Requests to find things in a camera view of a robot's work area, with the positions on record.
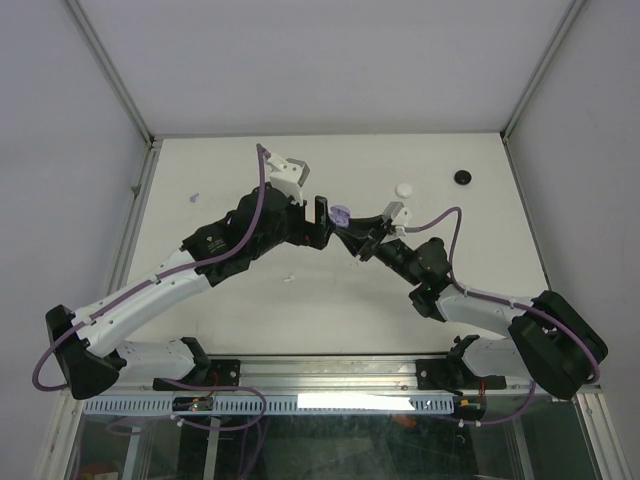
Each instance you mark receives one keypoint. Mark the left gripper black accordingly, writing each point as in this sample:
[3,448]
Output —
[311,234]

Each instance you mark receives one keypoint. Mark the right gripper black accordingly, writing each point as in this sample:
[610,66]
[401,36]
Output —
[359,245]

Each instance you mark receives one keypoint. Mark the purple earbud charging case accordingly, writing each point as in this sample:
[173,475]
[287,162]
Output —
[340,216]

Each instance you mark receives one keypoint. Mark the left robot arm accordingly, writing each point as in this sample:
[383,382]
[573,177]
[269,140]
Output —
[91,344]

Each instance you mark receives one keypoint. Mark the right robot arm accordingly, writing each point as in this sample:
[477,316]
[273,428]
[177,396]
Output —
[542,339]

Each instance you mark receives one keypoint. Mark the small circuit board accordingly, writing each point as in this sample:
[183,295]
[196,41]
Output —
[203,404]

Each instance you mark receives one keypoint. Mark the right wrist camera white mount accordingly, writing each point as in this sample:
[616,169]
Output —
[396,218]

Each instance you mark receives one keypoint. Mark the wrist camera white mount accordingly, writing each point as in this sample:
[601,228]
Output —
[396,218]
[288,175]

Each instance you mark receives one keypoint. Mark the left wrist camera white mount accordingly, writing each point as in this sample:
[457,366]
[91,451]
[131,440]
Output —
[288,175]

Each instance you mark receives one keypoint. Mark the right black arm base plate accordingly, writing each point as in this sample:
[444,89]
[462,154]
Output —
[440,373]

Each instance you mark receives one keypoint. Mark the aluminium frame post left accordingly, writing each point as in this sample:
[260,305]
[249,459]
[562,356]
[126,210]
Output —
[96,47]

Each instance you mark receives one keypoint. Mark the aluminium frame post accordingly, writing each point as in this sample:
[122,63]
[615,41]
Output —
[96,47]
[556,41]

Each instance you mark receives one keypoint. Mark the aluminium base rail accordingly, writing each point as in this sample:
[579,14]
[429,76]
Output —
[330,372]

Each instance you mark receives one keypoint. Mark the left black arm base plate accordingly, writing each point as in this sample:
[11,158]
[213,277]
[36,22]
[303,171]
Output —
[218,372]

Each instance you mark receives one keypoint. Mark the grey slotted cable duct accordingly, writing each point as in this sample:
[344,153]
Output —
[252,405]

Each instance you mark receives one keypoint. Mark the aluminium frame post right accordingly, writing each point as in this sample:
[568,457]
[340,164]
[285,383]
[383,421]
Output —
[556,41]

